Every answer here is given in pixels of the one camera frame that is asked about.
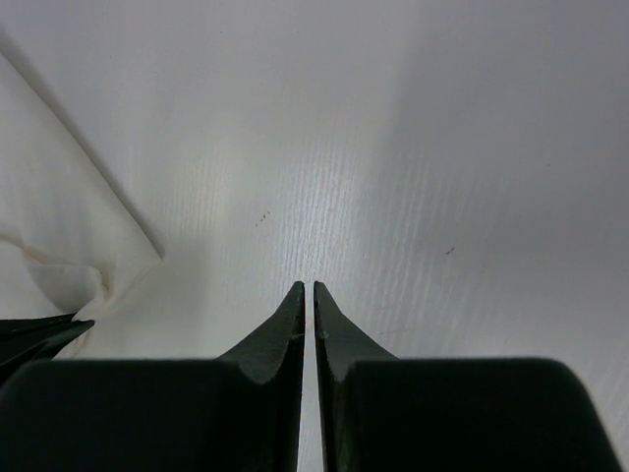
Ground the white cloth napkin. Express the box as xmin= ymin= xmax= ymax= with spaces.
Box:
xmin=1 ymin=59 xmax=161 ymax=359

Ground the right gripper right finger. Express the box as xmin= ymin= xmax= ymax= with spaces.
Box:
xmin=314 ymin=282 xmax=621 ymax=471

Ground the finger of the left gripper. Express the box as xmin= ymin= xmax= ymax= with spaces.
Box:
xmin=1 ymin=317 xmax=94 ymax=384

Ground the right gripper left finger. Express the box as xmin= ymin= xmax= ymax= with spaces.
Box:
xmin=1 ymin=282 xmax=306 ymax=471

